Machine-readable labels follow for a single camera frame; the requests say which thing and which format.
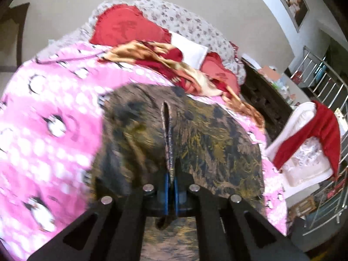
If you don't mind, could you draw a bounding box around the framed wall picture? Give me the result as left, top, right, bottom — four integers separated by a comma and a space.
274, 0, 310, 33

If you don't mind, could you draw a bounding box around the white plastic chair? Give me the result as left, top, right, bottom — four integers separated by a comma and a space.
265, 102, 333, 199

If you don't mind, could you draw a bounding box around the dark wooden cabinet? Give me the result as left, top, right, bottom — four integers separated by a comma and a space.
241, 60, 294, 142

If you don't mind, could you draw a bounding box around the white pillow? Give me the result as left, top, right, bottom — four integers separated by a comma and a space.
169, 31, 209, 70

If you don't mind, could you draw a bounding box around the metal rack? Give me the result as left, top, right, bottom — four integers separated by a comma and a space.
292, 46, 348, 237

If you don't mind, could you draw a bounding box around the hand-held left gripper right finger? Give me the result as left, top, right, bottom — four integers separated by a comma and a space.
172, 178, 310, 261

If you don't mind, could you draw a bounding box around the grey floral quilt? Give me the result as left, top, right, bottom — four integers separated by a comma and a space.
35, 0, 246, 86

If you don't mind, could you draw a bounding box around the gold and red satin cloth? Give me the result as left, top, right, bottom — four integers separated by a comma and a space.
98, 40, 265, 136

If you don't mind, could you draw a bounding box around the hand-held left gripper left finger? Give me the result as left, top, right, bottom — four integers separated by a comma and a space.
27, 172, 171, 261

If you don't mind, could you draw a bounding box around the dark olive patterned garment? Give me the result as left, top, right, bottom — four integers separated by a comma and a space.
88, 83, 265, 261

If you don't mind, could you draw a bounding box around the small red pillow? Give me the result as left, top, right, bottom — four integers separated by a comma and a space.
200, 52, 241, 95

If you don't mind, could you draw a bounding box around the brown wooden box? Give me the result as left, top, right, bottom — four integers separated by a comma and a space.
288, 196, 318, 218

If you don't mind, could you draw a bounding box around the pink penguin print blanket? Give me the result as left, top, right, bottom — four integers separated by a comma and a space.
0, 42, 289, 261

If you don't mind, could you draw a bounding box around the large red pillow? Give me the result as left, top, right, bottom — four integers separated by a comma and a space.
89, 5, 172, 49

